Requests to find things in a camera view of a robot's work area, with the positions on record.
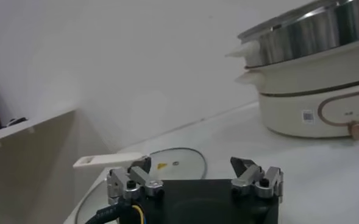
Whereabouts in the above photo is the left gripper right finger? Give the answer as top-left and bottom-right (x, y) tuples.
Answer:
(230, 156), (285, 203)

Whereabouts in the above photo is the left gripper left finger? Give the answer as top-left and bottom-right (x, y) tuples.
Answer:
(107, 156), (165, 205)

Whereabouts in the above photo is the stainless steel steamer basket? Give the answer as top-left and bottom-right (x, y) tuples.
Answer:
(225, 0), (359, 69)

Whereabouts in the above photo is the cream electric cooker base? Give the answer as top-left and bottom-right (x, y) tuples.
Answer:
(235, 39), (359, 141)

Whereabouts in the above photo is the white side desk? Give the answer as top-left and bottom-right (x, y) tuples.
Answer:
(0, 108), (76, 153)

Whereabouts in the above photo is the small black adapter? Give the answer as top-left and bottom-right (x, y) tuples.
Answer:
(5, 117), (28, 127)

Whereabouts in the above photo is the yellow gripper wire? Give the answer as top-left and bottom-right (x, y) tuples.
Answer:
(131, 204), (146, 224)

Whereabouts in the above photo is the glass lid with white handle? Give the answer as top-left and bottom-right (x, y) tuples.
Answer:
(72, 147), (208, 224)

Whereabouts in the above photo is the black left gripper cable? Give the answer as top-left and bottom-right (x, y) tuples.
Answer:
(84, 200), (128, 224)

